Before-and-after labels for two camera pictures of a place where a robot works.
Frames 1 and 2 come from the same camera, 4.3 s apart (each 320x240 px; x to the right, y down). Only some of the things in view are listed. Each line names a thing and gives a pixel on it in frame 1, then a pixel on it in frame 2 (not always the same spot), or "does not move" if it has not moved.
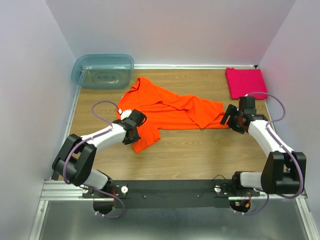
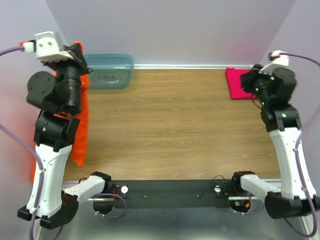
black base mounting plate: (172, 194) does not move
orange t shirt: (152, 109) → (79, 147)
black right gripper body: (236, 127) → (256, 83)
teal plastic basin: (103, 71) does not move
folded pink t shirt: (242, 82) does not move
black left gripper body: (136, 131) → (68, 72)
